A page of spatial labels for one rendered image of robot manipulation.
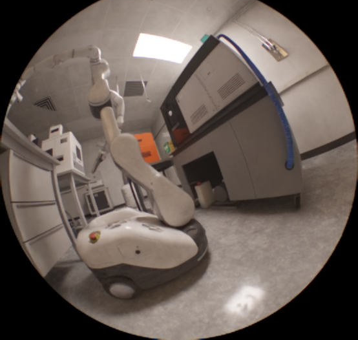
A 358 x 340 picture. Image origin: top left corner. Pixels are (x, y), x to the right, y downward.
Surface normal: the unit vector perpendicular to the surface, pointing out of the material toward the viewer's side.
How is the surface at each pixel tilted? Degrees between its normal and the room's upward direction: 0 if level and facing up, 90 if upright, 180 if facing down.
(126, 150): 90
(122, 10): 180
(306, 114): 90
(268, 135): 90
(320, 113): 90
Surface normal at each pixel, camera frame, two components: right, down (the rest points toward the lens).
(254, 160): -0.82, 0.24
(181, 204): 0.42, -0.25
